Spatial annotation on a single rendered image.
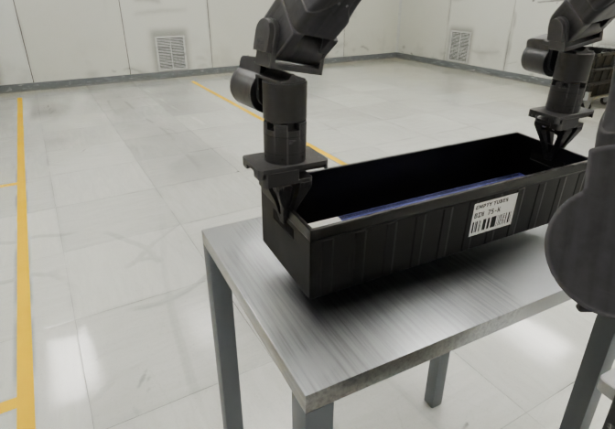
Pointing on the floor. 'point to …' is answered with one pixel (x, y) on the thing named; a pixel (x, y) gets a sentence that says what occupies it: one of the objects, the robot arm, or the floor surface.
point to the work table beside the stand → (383, 320)
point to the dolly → (599, 76)
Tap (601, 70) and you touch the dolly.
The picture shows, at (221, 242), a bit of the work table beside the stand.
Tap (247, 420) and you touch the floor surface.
